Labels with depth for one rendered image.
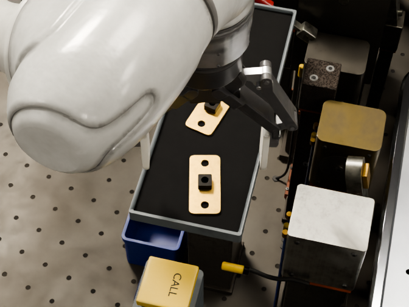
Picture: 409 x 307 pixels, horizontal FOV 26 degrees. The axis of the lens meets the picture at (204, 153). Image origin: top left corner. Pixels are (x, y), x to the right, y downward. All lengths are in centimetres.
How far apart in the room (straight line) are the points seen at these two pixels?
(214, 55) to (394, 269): 52
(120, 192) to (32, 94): 100
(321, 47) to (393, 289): 37
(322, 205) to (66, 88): 58
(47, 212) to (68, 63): 100
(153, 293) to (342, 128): 39
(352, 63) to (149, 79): 71
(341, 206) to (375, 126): 16
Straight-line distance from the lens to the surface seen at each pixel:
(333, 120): 125
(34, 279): 156
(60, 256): 158
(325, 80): 127
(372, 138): 124
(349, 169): 118
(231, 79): 87
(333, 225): 113
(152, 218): 106
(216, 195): 108
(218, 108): 115
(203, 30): 70
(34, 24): 68
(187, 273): 103
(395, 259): 125
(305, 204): 114
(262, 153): 100
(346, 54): 133
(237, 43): 82
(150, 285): 103
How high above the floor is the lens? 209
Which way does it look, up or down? 56 degrees down
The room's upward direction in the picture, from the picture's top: straight up
